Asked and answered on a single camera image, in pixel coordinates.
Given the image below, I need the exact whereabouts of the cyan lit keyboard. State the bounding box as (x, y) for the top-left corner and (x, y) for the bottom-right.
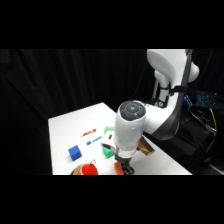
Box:
(195, 91), (216, 108)

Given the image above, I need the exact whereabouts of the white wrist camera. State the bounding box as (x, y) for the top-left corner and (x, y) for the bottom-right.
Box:
(100, 132), (117, 155)

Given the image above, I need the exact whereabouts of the black curtain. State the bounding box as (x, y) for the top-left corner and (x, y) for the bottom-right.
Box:
(0, 49), (224, 176)

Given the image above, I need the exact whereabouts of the wooden bowl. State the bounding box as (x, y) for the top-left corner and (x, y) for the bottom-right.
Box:
(69, 164), (85, 176)

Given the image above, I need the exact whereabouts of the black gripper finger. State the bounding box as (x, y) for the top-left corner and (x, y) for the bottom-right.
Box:
(121, 163), (130, 175)
(127, 162), (136, 175)

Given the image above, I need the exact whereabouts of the yellow cable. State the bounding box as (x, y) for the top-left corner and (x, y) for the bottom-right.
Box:
(209, 108), (218, 137)

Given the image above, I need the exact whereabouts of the black robot stand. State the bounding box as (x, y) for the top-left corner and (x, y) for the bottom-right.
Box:
(142, 99), (218, 175)

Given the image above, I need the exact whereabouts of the red cup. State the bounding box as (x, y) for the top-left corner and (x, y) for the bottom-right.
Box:
(81, 159), (100, 176)

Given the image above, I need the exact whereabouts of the blue cube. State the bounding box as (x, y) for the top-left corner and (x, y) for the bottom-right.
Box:
(67, 144), (83, 162)

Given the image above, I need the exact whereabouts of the blue marker pen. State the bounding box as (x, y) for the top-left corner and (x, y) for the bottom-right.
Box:
(86, 135), (104, 146)

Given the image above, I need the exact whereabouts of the red marker pen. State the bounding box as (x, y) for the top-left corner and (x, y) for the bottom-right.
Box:
(80, 128), (98, 138)

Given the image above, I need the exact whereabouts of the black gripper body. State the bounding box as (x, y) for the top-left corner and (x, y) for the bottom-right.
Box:
(116, 153), (135, 167)

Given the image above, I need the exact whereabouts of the red cube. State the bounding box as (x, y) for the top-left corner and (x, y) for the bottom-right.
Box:
(113, 161), (130, 176)

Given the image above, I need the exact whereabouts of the wooden block with dark top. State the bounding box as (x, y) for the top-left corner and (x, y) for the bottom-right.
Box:
(137, 135), (157, 158)

